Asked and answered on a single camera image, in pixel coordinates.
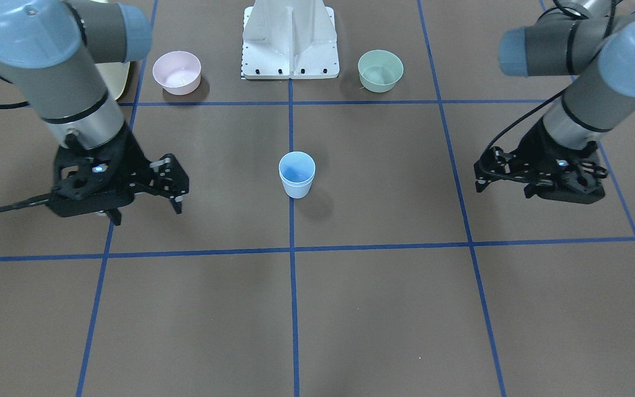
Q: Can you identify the cream toaster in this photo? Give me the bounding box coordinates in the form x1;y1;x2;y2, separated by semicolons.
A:
95;62;131;100

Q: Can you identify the pink bowl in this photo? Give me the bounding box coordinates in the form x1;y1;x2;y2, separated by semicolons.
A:
152;51;202;95

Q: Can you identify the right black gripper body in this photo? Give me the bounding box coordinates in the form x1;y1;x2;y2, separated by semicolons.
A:
46;123;190;218

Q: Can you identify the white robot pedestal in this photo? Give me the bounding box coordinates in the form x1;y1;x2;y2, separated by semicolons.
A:
240;1;340;80

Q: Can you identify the green bowl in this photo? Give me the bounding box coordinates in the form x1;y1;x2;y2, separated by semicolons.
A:
357;50;404;93

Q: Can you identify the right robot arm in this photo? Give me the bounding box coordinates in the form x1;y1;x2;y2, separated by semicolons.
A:
0;1;189;226

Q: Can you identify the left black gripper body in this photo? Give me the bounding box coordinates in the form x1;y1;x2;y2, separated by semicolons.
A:
473;121;609;205

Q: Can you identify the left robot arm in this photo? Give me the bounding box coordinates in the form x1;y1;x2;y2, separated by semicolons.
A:
473;1;635;205

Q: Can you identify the light blue cup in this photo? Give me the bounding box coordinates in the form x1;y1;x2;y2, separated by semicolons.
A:
279;151;316;187
281;176;313;199

